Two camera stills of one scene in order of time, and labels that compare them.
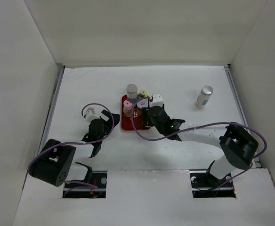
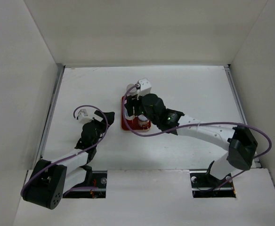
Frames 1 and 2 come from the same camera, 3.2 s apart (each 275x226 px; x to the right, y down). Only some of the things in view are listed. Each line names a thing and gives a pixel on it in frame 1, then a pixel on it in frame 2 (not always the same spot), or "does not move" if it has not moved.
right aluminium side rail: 238,104 does not move
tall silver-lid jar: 203,97 → 126,115
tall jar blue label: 132,93 does not move
